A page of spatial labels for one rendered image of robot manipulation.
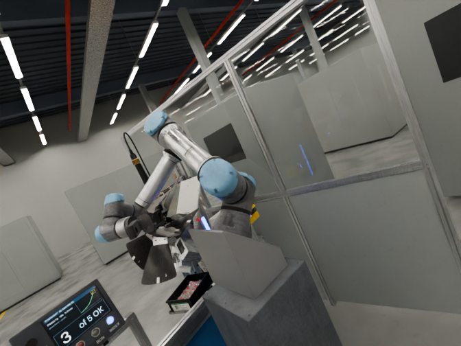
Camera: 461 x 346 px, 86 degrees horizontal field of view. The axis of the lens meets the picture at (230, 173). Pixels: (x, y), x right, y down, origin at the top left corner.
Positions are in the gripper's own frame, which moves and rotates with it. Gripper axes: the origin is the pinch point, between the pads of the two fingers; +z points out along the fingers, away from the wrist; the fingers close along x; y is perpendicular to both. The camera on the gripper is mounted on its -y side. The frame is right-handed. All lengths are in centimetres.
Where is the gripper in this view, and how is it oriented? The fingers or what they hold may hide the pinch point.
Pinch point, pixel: (173, 215)
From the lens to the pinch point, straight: 92.7
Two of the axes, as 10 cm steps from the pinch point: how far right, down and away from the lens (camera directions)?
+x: 3.3, 9.4, 1.2
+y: 2.2, -2.0, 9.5
